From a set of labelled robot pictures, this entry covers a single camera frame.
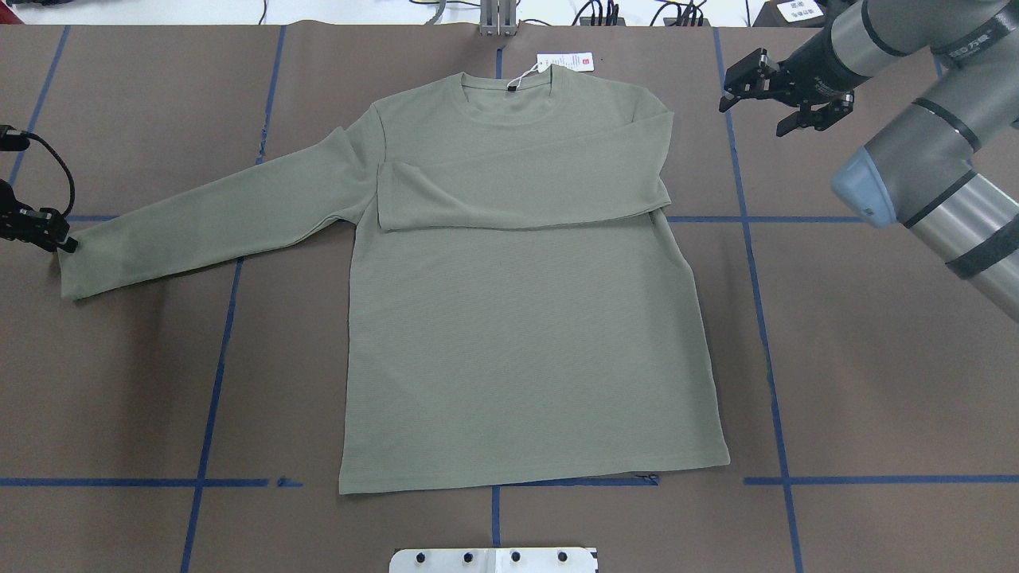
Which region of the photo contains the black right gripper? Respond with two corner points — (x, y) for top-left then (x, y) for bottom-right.
(718, 44), (854, 138)

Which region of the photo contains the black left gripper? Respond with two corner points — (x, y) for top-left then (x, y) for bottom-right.
(1, 179), (79, 253)

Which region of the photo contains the green long-sleeve shirt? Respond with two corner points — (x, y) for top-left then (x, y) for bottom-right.
(59, 65), (729, 494)

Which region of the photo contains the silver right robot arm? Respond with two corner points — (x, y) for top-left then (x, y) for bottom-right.
(718, 1), (1018, 318)

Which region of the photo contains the blue tape line crosswise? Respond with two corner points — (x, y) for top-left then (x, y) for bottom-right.
(666, 216), (864, 224)

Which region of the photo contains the white shirt price tag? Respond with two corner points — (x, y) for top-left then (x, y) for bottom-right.
(536, 52), (595, 72)

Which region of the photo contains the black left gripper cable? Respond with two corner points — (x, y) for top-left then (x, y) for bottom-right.
(0, 126), (76, 214)

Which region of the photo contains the grey metal bracket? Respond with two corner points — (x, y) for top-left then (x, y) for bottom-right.
(478, 0), (519, 37)

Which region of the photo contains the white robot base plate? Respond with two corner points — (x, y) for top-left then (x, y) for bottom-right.
(388, 546), (599, 572)

